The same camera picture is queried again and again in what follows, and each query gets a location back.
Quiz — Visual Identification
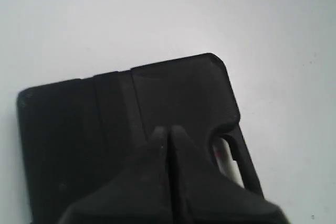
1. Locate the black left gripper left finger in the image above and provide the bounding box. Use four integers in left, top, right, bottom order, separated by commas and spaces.
59, 127, 171, 223

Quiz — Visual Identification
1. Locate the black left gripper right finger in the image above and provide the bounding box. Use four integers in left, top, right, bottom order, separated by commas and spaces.
169, 125, 289, 223

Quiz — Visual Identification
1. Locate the black plastic tool case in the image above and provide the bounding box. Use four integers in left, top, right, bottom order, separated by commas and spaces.
16, 53, 263, 223

